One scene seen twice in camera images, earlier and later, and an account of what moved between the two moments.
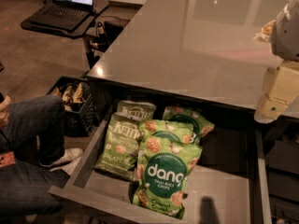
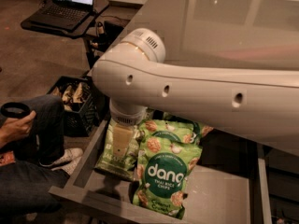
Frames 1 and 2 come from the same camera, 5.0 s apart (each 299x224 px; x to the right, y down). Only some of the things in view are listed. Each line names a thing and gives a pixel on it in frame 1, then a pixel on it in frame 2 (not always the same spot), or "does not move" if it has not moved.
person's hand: (4, 111) to (14, 129)
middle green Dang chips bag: (162, 135) does not move
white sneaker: (68, 161) does not move
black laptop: (70, 6) does not move
